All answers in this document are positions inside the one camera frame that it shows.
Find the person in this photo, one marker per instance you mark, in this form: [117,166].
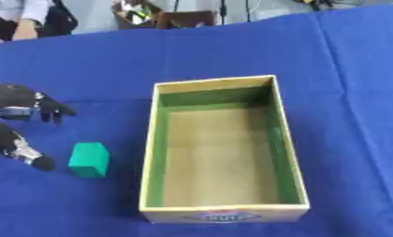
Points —
[13,18]

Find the tan cardboard box green inside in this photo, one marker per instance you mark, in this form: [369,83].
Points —
[221,145]

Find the green rectangular block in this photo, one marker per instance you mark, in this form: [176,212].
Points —
[88,158]

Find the black tripod leg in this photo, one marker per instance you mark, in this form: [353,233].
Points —
[247,9]
[176,5]
[223,10]

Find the black bag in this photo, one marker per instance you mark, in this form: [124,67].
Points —
[59,18]

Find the brown cardboard box with items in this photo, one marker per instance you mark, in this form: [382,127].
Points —
[135,14]

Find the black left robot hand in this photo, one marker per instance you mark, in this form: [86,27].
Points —
[10,95]

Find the dark brown cardboard box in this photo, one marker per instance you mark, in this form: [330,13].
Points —
[186,20]

